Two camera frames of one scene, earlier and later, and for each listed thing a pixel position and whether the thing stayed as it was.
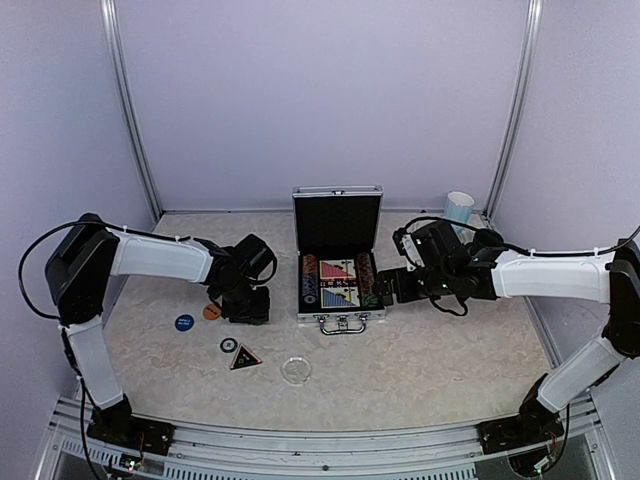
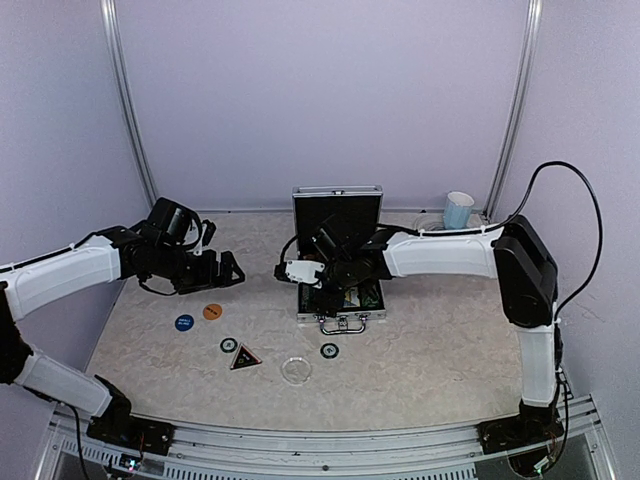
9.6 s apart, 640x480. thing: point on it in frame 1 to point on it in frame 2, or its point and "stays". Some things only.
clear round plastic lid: (296, 370) stays
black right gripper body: (437, 282) to (341, 277)
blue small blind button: (184, 322) stays
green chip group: (369, 300) stays
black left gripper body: (241, 301) to (184, 273)
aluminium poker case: (340, 273) stays
